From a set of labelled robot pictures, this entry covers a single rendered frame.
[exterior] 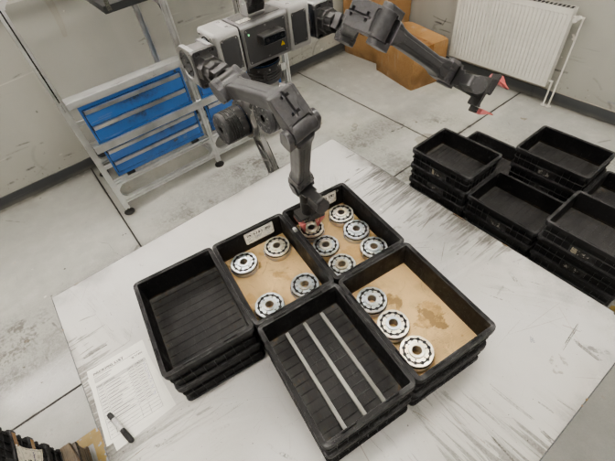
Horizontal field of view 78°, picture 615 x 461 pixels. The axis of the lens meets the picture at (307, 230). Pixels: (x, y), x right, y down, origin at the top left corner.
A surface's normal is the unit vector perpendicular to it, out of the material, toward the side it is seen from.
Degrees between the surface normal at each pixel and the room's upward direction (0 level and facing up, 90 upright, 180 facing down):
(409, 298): 0
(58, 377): 0
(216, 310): 0
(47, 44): 90
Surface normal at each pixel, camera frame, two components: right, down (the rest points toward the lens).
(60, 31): 0.62, 0.55
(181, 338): -0.11, -0.66
